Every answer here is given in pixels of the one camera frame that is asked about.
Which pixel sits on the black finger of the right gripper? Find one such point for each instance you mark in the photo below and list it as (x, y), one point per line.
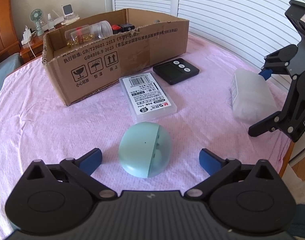
(275, 119)
(278, 61)

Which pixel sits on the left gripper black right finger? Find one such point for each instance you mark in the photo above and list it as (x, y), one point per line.
(231, 179)

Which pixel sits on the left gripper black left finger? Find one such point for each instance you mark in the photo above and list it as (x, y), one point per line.
(68, 180)

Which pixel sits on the white plastic bottle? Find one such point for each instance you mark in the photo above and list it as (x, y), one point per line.
(252, 100)

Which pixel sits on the light green round case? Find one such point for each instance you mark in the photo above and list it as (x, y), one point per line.
(145, 150)

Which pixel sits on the clear plastic labelled case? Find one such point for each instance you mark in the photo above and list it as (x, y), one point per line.
(146, 98)

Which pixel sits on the black digital timer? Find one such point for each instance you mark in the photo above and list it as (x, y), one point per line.
(175, 71)

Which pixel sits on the black wooden toy train car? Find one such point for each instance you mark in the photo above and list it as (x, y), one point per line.
(121, 28)

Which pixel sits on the white louvered closet doors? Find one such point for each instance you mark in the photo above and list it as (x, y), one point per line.
(251, 29)

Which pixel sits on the pink table cloth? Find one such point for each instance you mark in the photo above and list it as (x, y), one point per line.
(35, 124)

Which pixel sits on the brown cardboard box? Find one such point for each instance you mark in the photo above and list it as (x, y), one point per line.
(80, 71)

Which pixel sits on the blue grey bed sheet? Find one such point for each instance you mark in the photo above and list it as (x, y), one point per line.
(9, 65)

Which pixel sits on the wooden bedside table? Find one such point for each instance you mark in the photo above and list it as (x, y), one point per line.
(33, 49)

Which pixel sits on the clear jar with gold pins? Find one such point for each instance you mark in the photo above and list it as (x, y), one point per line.
(88, 33)

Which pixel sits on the white power strip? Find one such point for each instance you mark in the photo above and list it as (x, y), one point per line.
(26, 36)

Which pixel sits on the wooden headboard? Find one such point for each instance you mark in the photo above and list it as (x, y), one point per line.
(9, 43)

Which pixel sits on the white spray bottle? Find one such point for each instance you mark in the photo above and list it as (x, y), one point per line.
(50, 22)

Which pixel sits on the small green desk fan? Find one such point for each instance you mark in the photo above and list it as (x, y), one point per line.
(36, 17)

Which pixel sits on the white small screen device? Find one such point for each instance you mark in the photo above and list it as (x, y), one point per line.
(68, 15)

